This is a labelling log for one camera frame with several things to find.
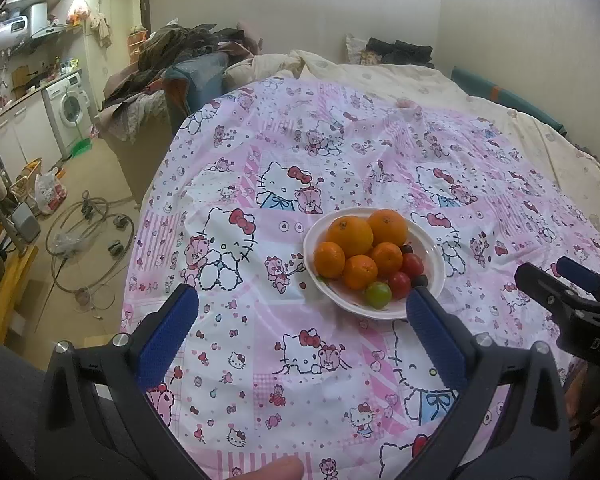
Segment white water heater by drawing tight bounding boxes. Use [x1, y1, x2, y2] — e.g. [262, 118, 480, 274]
[27, 2, 49, 36]

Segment green grape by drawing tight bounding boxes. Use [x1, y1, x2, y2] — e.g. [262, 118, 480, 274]
[364, 281, 393, 308]

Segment small tangerine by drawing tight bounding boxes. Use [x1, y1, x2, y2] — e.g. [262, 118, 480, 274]
[313, 241, 347, 279]
[342, 254, 379, 291]
[370, 242, 404, 276]

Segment white red plastic bag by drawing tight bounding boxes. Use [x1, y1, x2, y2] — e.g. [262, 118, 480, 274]
[34, 167, 63, 216]

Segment wicker basket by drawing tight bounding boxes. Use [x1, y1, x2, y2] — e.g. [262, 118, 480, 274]
[10, 157, 43, 196]

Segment person's left hand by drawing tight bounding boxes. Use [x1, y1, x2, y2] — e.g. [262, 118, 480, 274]
[242, 455, 306, 480]

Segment pink white plate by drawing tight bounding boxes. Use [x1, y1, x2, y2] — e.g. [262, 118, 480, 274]
[303, 206, 447, 321]

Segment white wall appliance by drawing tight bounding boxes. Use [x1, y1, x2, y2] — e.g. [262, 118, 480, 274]
[0, 15, 28, 46]

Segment brown couch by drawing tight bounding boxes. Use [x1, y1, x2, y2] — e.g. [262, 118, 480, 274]
[105, 120, 176, 201]

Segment large orange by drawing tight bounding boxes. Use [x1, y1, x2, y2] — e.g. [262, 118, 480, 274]
[367, 209, 410, 247]
[326, 215, 375, 257]

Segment range hood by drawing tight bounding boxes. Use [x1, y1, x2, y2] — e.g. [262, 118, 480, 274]
[27, 25, 68, 42]

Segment pink cartoon printed blanket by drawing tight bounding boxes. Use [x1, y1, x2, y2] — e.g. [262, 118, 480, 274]
[120, 77, 600, 480]

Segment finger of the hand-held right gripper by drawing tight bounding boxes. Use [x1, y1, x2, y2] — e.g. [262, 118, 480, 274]
[555, 256, 600, 308]
[514, 262, 583, 318]

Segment grey trouser leg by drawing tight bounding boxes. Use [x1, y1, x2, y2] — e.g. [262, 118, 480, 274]
[0, 337, 51, 480]

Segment hanging beige towel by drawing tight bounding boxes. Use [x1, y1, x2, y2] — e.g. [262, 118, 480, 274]
[89, 10, 113, 48]

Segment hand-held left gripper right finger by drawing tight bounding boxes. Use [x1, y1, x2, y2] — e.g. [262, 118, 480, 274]
[395, 285, 576, 480]

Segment dark folded clothes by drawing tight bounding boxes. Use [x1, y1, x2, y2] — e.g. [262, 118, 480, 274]
[367, 37, 436, 68]

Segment pile of clothes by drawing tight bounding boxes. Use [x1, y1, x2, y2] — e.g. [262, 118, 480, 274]
[97, 22, 261, 143]

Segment cream quilt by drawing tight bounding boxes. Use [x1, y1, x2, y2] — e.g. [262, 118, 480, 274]
[222, 50, 600, 241]

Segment coiled hose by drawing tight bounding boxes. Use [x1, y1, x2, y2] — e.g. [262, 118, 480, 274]
[46, 190, 136, 311]

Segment printed pillow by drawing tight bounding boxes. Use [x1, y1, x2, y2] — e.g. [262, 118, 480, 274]
[345, 34, 381, 65]

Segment teal mat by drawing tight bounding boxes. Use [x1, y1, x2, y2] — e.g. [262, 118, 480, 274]
[450, 66, 568, 136]

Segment person's right hand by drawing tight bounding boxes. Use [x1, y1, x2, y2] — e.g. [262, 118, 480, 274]
[564, 360, 588, 426]

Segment red cherry tomato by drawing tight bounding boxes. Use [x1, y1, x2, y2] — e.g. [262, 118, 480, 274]
[388, 271, 412, 298]
[401, 253, 425, 277]

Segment hanging orange bag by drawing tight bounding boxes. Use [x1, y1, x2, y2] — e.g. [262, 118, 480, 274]
[66, 0, 92, 26]

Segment white kitchen cabinets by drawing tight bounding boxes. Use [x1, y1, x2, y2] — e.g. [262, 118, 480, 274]
[0, 92, 63, 181]

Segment grey speaker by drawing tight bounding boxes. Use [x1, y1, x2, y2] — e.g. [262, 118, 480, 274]
[11, 203, 41, 241]

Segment orange drawer unit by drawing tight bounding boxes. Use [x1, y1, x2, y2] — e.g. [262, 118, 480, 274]
[127, 30, 148, 66]

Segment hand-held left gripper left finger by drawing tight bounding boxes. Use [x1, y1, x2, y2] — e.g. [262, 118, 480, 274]
[37, 282, 216, 480]

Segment white washing machine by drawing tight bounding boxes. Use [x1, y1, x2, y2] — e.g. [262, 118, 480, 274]
[42, 71, 93, 158]

